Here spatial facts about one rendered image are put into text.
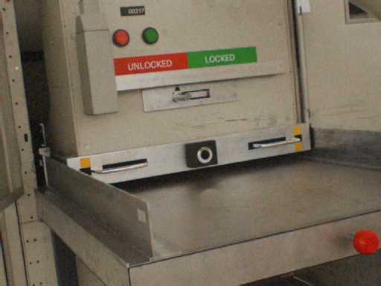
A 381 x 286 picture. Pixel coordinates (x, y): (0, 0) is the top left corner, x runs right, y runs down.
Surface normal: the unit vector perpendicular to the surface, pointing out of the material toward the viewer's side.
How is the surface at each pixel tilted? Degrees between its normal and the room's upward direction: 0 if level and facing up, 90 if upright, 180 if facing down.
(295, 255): 90
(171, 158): 90
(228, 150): 90
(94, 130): 90
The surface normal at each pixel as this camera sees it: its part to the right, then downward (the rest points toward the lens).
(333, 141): -0.91, 0.14
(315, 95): 0.40, 0.07
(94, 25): 0.30, -0.43
